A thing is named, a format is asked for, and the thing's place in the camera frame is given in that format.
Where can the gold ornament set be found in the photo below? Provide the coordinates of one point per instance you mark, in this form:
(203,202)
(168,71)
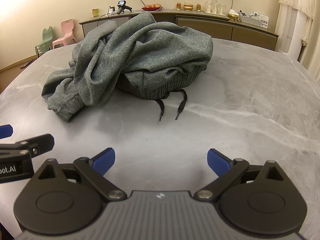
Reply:
(188,6)

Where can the grey sweatpants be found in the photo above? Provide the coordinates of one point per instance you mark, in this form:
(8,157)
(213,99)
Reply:
(142,57)

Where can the clear glasses on tray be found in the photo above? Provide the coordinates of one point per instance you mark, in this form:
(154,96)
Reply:
(214,7)

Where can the spare handheld gripper device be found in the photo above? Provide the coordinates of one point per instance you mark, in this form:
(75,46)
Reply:
(122,7)

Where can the long grey tv cabinet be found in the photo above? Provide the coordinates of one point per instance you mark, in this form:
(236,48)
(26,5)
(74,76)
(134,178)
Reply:
(219,27)

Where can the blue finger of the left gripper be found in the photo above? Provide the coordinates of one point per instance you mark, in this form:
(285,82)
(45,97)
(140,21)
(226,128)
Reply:
(6,131)
(37,145)

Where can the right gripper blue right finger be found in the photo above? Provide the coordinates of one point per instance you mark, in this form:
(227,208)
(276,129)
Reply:
(223,166)

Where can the gold tissue box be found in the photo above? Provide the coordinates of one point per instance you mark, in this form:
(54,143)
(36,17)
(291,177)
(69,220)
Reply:
(233,15)

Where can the white box of items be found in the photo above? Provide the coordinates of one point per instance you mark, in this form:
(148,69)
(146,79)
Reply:
(255,18)

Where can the pink plastic child chair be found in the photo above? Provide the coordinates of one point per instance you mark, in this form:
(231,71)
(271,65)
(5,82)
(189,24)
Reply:
(67,28)

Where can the white tower air conditioner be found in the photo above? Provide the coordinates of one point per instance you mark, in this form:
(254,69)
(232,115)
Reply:
(290,27)

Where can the green plastic child chair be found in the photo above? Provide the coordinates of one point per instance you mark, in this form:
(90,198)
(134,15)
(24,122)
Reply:
(46,43)

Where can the red plate of fruit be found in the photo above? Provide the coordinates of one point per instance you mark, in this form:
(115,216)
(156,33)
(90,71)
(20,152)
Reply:
(152,7)

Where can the cream window curtain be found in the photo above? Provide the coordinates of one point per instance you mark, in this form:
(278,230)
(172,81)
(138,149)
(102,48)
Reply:
(309,57)

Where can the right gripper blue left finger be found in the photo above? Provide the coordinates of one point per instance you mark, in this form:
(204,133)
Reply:
(101,162)

